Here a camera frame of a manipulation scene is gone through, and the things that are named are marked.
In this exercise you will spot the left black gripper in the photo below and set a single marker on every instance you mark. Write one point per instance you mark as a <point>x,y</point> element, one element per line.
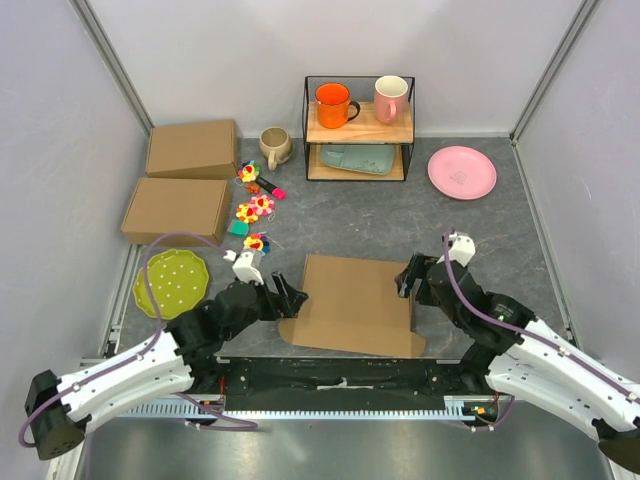
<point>286,303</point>

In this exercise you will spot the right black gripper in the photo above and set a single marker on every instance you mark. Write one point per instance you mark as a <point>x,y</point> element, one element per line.
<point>415,269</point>

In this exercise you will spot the cardboard box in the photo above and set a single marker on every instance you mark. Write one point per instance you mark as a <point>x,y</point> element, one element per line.
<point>202,150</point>
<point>353,306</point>
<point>185,207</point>

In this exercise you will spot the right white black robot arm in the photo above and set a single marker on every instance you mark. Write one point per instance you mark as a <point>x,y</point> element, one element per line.
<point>518,354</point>

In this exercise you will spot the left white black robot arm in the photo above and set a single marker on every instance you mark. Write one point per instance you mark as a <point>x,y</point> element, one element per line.
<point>179,358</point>

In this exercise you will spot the green dotted plate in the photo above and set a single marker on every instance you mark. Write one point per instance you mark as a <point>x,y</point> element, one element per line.
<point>178,279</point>

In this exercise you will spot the pink round plate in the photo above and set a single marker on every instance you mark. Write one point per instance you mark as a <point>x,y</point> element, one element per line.
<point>462,173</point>

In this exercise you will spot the rainbow flower plush lower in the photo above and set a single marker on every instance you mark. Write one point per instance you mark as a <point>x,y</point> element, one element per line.
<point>259,242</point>

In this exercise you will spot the rainbow flower plush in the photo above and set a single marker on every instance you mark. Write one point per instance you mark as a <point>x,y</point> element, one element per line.
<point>249,172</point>
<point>259,242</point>

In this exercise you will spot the teal block toy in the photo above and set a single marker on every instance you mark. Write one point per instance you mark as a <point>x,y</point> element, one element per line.
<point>238,228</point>

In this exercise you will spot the teal rectangular ceramic plate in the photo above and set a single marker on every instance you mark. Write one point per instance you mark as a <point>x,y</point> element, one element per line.
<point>369,159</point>

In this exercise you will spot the yellow flower plush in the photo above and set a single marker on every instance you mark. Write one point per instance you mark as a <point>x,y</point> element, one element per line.
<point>247,213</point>

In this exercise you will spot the pink flower plush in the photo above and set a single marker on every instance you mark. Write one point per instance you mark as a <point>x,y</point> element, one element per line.
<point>262,205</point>

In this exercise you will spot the small orange flower charm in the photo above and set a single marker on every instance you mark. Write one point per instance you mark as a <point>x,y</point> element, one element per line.
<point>253,188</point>

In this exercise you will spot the pink black highlighter pen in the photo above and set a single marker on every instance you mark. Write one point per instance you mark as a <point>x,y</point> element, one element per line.
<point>270,188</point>

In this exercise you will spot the rainbow flower plush top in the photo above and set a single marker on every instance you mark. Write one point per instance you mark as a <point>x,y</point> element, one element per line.
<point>249,172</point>

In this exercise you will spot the pink ceramic mug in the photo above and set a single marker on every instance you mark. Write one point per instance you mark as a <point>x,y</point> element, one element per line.
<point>390,98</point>

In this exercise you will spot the orange enamel mug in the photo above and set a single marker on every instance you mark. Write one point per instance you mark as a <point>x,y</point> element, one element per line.
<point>334,105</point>

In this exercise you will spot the beige ceramic mug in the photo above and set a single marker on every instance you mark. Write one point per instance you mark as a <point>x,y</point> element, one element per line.
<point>276,146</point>

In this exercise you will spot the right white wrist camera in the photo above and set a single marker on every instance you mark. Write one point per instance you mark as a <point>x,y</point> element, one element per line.
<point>460,247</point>

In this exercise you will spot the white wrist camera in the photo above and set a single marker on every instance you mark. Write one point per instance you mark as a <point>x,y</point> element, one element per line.
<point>460,247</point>
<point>246,266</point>

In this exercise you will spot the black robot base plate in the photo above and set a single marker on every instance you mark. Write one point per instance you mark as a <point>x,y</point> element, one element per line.
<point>338,384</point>

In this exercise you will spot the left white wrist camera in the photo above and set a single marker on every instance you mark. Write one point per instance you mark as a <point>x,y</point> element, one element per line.
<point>246,266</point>

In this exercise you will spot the grey slotted cable duct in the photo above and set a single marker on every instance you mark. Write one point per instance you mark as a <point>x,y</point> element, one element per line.
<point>454,409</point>

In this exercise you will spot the black wire wooden shelf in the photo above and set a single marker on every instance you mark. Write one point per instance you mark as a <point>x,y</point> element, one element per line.
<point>364,130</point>

